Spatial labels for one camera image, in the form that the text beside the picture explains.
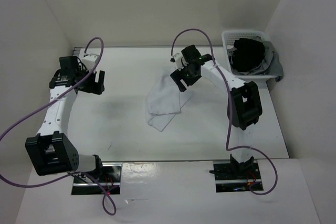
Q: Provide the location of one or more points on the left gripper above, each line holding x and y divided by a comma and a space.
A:
96, 87

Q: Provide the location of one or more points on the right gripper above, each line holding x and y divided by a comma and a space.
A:
177, 75

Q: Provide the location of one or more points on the white skirt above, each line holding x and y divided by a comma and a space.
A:
164, 100

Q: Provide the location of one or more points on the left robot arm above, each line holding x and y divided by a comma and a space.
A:
51, 151

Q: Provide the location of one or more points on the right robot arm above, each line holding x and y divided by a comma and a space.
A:
244, 104

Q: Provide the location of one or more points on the white laundry basket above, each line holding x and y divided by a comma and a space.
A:
228, 39

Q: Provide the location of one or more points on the black skirt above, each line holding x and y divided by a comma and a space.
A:
247, 54

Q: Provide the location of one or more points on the grey skirt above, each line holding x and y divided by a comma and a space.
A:
270, 65

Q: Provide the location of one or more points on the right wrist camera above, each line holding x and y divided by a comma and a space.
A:
179, 60

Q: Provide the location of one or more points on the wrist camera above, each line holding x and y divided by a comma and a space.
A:
90, 60
179, 60

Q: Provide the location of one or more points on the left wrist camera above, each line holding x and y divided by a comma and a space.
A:
90, 60

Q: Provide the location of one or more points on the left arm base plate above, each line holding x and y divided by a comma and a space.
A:
109, 179

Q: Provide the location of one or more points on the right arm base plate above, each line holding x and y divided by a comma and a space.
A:
227, 182

